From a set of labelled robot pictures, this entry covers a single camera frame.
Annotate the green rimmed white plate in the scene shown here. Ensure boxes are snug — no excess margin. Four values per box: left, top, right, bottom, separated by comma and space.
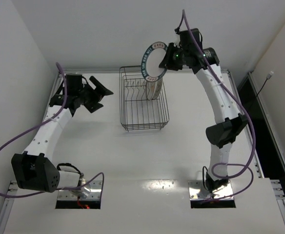
141, 41, 167, 82

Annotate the white plate grey flower pattern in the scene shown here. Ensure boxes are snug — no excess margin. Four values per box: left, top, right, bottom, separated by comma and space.
153, 79, 163, 99

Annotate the orange sunburst plate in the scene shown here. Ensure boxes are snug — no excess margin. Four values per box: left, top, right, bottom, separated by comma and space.
146, 81, 158, 100

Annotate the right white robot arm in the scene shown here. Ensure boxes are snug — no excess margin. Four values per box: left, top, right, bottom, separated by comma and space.
159, 28, 247, 192

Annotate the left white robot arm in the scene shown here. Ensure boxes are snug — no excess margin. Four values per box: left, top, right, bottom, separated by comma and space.
11, 74, 113, 193

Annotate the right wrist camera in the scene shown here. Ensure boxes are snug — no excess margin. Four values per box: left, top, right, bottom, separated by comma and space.
203, 47, 220, 65

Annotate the grey wire dish rack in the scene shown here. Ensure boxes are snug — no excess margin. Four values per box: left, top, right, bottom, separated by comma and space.
119, 66, 169, 132

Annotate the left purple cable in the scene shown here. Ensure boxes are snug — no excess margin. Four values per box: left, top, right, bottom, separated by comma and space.
0, 62, 104, 197

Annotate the purple cable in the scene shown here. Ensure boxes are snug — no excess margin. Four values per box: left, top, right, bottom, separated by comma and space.
0, 62, 104, 197
174, 9, 256, 203

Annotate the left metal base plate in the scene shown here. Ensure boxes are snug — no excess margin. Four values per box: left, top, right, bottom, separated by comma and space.
57, 180, 102, 201

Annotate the metal base plate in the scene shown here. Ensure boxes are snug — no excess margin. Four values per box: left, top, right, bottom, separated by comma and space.
188, 180, 234, 201
57, 180, 102, 201

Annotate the black cable white plug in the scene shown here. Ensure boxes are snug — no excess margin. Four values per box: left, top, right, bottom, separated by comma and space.
244, 71, 274, 115

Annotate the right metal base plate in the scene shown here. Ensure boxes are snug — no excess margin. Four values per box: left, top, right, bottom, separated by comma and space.
188, 180, 234, 201

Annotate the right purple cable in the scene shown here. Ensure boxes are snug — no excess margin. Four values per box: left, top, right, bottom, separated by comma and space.
174, 9, 256, 203

